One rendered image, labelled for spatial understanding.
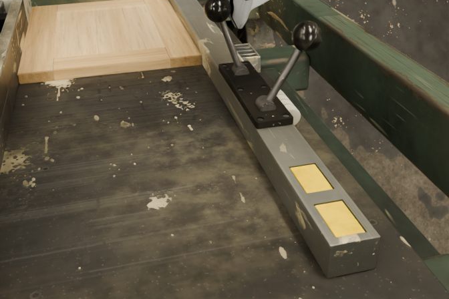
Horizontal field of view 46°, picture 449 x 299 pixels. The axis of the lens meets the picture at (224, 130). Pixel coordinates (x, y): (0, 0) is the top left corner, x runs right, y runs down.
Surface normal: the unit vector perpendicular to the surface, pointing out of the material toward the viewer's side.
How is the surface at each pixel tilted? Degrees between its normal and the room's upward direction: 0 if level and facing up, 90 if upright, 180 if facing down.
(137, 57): 58
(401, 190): 0
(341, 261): 32
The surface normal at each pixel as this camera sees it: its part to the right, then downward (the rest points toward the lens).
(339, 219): -0.01, -0.87
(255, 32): 0.21, -0.06
